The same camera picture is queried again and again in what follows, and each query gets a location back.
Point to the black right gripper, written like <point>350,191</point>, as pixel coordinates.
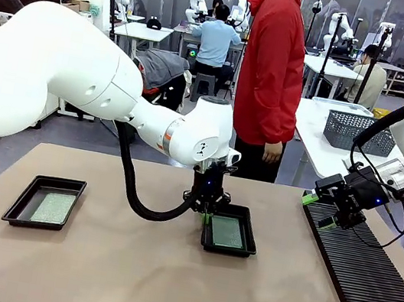
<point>363,193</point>

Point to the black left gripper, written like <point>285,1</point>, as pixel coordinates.
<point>208,183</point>

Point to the green perforated circuit board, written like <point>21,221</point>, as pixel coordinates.
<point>54,208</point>
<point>227,232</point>

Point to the black plastic ESD tray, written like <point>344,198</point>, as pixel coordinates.
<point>22,202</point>
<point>250,244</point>

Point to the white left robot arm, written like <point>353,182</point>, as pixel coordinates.
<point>45,66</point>

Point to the person's right hand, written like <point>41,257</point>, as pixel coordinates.
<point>273,153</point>

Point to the large white table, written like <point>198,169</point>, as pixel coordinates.
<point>312,138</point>

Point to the grey mesh basket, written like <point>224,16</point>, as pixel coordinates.
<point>345,130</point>

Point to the black slotted board rack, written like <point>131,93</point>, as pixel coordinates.
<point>376,292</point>

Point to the clear plastic bin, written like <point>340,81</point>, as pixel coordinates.
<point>341,104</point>

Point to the yellow box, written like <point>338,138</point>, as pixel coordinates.
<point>382,113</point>

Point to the black jacket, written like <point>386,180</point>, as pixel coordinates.
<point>174,96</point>

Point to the grey plastic stool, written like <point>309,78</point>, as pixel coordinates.
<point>203,89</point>

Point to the seated person beige sweater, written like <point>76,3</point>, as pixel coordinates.
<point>375,79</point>

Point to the black tripod pole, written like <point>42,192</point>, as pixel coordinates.
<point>323,63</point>
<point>368,70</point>

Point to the wooden shelf unit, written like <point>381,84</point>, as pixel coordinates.
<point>401,81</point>

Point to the white work table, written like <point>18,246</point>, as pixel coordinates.
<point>328,65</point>
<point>144,31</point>

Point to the grey hooded jacket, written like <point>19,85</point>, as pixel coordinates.
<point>163,69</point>

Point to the person in red jacket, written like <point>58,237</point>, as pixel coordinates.
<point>269,73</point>

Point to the black computer tower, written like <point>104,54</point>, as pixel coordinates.
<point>192,54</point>

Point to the seated person blue shirt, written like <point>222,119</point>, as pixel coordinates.
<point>214,40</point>

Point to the grey workbench desk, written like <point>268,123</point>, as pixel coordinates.
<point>185,32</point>

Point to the black cap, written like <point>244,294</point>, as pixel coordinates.
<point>154,24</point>

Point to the seated person black hair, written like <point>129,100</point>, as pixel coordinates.
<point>218,2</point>

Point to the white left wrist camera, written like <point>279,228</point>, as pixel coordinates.
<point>234,157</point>

